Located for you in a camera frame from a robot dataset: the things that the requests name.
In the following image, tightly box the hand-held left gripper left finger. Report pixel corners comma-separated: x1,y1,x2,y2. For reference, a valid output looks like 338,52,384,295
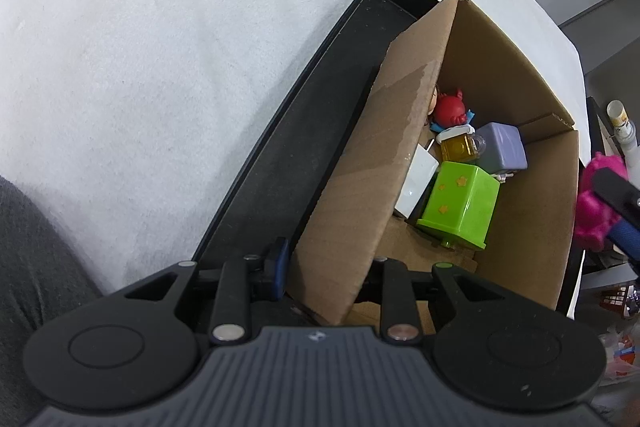
122,236,292,345

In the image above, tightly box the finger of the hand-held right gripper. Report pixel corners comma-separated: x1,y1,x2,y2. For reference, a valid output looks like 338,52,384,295
606,221,640,269
591,166,640,215

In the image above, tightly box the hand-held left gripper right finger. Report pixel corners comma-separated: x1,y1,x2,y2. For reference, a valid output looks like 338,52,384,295
365,257,503,344

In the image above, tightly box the pink plush toy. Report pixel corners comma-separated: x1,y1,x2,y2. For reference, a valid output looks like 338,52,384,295
573,152,632,253

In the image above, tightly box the green cube with stars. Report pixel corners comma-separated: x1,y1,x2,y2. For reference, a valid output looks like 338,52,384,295
416,161,501,252

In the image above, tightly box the white box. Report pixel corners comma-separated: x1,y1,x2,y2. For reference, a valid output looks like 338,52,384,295
393,144,441,219

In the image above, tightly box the brown cardboard box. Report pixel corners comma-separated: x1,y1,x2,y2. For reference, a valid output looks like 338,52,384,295
286,0,581,327

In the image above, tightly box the purple cube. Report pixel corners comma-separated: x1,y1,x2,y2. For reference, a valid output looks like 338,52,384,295
474,122,529,175

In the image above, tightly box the red figure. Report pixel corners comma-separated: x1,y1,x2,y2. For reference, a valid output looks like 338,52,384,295
429,89,489,164

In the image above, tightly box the red white toy house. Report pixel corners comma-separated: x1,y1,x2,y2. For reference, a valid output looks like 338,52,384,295
599,286,640,319

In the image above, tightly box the white capped bottle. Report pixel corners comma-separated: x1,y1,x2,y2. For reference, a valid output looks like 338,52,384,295
606,100,640,158

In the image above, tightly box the black tray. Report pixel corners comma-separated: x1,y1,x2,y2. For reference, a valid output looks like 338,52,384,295
192,0,601,319

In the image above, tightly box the white blanket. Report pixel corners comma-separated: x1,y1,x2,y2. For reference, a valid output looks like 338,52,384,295
0,0,588,298

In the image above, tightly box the person's grey trouser leg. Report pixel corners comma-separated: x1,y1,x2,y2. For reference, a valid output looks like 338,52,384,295
0,174,103,427

